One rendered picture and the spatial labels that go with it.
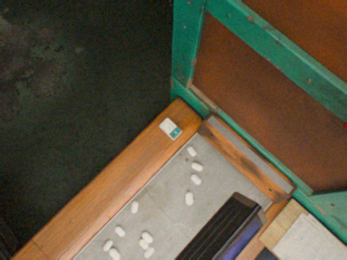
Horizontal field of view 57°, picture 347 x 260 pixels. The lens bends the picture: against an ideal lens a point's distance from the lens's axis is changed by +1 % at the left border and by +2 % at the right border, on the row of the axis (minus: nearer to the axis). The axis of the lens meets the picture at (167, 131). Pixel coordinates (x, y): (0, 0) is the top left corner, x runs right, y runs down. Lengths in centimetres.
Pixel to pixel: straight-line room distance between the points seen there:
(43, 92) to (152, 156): 113
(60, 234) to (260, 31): 73
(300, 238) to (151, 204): 42
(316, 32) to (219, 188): 59
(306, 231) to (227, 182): 24
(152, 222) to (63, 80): 120
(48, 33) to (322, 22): 180
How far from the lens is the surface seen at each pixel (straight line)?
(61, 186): 177
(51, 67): 199
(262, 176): 87
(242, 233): 59
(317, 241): 99
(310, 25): 47
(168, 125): 93
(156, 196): 94
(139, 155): 93
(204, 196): 95
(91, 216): 94
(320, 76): 51
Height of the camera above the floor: 168
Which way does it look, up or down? 75 degrees down
